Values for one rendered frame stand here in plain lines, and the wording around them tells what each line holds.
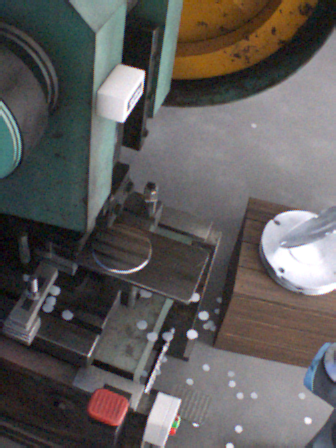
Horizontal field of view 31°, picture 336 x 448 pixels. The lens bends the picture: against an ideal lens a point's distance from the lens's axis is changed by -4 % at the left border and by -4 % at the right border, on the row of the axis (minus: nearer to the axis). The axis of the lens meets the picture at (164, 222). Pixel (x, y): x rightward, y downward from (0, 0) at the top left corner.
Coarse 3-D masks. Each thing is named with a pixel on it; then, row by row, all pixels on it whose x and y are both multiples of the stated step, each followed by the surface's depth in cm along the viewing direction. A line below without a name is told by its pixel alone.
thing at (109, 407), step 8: (96, 392) 113; (104, 392) 113; (112, 392) 113; (96, 400) 112; (104, 400) 112; (112, 400) 112; (120, 400) 112; (88, 408) 111; (96, 408) 111; (104, 408) 111; (112, 408) 111; (120, 408) 111; (96, 416) 110; (104, 416) 110; (112, 416) 110; (120, 416) 110; (112, 424) 110
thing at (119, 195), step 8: (120, 128) 115; (120, 136) 117; (120, 144) 119; (120, 152) 121; (120, 160) 123; (120, 168) 119; (128, 168) 120; (112, 176) 118; (120, 176) 118; (128, 176) 121; (112, 184) 117; (120, 184) 117; (128, 184) 121; (112, 192) 115; (120, 192) 119; (128, 192) 121; (112, 200) 115; (120, 200) 121; (112, 208) 116; (120, 208) 117; (104, 216) 118; (112, 216) 118; (96, 224) 120; (104, 224) 120; (88, 232) 119
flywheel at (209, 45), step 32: (192, 0) 124; (224, 0) 122; (256, 0) 120; (288, 0) 113; (192, 32) 130; (224, 32) 128; (256, 32) 121; (288, 32) 119; (192, 64) 132; (224, 64) 130
